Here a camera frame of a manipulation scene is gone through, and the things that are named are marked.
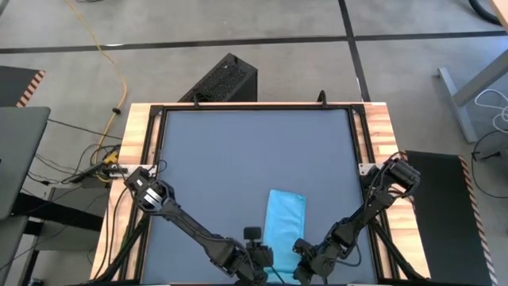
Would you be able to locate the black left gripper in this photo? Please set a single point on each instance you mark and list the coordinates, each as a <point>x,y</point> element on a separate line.
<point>256,258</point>

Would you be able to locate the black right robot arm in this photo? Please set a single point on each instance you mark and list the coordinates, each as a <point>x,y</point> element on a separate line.
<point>377,198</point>

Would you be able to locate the wooden desk top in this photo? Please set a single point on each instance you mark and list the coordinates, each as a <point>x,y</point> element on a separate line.
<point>501,10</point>

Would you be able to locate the black aluminium table frame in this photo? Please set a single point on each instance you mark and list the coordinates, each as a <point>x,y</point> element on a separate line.
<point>258,106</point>

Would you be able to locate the small black striped-edge mat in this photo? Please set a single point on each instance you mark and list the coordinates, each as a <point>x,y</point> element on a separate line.
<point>16,85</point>

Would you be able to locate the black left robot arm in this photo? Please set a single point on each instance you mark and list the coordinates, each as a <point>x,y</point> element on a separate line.
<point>186,222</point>

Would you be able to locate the black computer tower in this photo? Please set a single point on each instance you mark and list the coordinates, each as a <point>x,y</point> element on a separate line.
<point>226,79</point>

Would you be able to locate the grey laptop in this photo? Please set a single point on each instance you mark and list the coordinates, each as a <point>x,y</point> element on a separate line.
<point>20,159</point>

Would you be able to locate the large black striped-edge mat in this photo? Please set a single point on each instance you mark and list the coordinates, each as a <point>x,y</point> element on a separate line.
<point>444,222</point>

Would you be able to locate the light blue microfiber towel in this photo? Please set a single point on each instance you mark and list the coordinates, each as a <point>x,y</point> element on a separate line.
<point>283,222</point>

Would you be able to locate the grey metal desk leg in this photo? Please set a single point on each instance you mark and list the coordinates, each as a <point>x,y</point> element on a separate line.
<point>456,103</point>

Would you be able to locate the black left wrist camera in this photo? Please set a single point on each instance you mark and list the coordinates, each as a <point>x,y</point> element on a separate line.
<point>252,233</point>

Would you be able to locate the black power strip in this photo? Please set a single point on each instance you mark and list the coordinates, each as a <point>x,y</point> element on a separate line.
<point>93,171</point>

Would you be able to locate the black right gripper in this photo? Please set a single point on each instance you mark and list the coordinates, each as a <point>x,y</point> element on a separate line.
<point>317,258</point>

